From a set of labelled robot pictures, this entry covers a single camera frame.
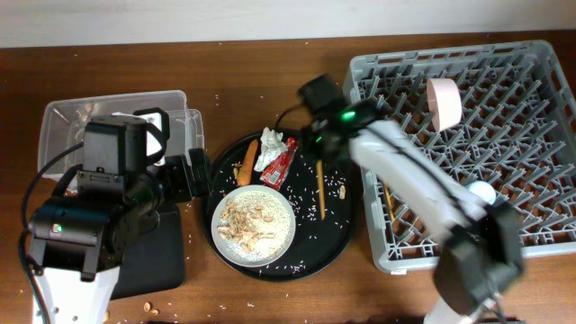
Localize wooden chopstick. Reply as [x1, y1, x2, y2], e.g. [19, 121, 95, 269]
[316, 159, 326, 221]
[383, 184, 395, 223]

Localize white tissue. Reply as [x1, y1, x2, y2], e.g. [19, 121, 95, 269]
[254, 127, 287, 172]

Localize orange carrot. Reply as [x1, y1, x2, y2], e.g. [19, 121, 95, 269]
[237, 139, 259, 186]

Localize red snack wrapper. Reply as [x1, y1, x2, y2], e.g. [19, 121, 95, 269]
[260, 138, 298, 191]

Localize rice and peanut shells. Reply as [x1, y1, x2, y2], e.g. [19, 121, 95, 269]
[217, 191, 296, 262]

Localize grey plate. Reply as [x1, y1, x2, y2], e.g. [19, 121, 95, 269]
[211, 184, 297, 269]

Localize light blue cup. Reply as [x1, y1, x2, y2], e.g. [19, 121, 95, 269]
[466, 181, 497, 204]

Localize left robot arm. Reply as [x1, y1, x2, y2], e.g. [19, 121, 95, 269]
[18, 108, 210, 323]

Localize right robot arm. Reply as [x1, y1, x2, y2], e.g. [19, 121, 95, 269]
[297, 75, 525, 323]

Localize clear plastic waste bin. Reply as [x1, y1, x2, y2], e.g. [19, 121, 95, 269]
[38, 90, 204, 194]

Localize grey plastic dishwasher rack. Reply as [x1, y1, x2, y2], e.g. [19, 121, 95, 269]
[343, 40, 575, 257]

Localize round black tray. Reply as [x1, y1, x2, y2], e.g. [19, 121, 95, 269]
[202, 131, 362, 282]

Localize black rectangular tray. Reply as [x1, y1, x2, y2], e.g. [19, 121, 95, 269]
[111, 204, 186, 300]

